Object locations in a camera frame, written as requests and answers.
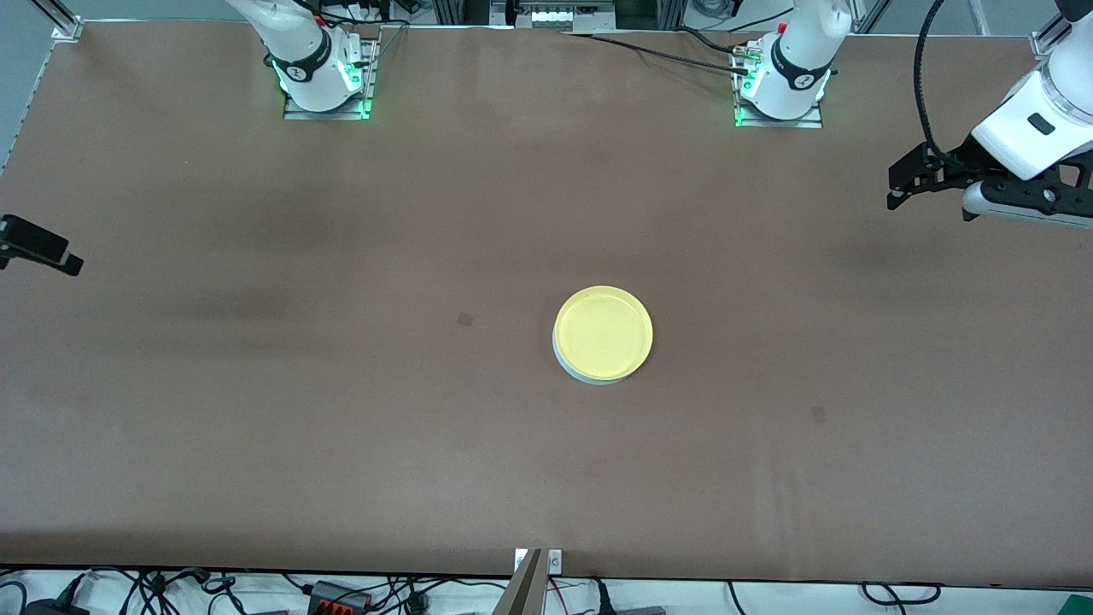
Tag black looped floor cable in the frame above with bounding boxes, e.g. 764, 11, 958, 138
861, 582, 943, 606

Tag yellow round plate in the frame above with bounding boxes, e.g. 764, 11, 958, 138
553, 285, 655, 382

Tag aluminium frame structure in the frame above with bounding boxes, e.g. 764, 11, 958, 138
431, 0, 688, 31

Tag black cable on table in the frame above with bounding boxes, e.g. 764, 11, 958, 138
564, 28, 757, 74

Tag white multi socket strip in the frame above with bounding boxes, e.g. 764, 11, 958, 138
529, 9, 614, 28

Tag aluminium table corner bracket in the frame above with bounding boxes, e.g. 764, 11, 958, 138
30, 0, 84, 42
1031, 17, 1068, 59

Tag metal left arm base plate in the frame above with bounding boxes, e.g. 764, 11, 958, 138
734, 43, 825, 130

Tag black power strip red switches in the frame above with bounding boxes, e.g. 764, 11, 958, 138
307, 581, 373, 614

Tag light green round plate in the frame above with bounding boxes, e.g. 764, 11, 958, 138
552, 335, 652, 387

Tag grey metal camera bar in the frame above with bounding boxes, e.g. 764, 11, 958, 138
494, 549, 544, 615

